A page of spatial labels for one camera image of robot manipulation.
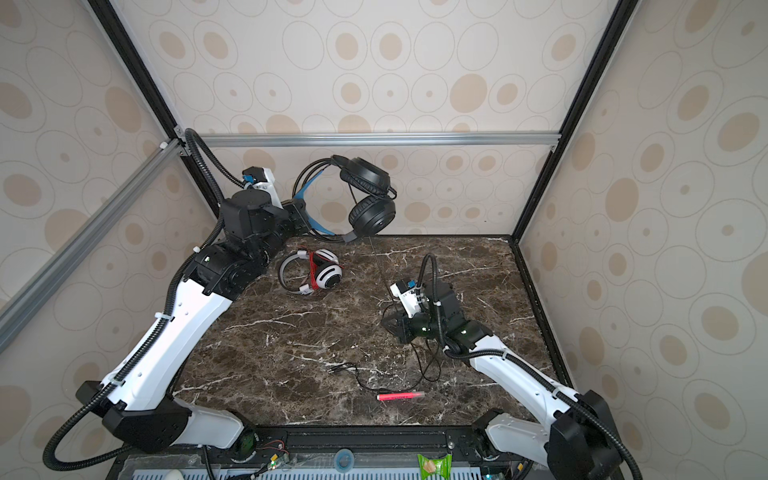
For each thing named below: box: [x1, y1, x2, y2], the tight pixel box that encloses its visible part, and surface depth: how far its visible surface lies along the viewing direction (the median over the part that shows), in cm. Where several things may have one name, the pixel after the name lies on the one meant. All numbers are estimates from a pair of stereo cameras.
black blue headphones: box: [291, 154, 398, 243], surface depth 58 cm
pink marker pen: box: [376, 391, 425, 401], surface depth 83 cm
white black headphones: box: [278, 249, 343, 295], surface depth 102 cm
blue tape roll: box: [334, 448, 355, 473], surface depth 73 cm
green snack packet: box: [417, 454, 453, 480], surface depth 71 cm
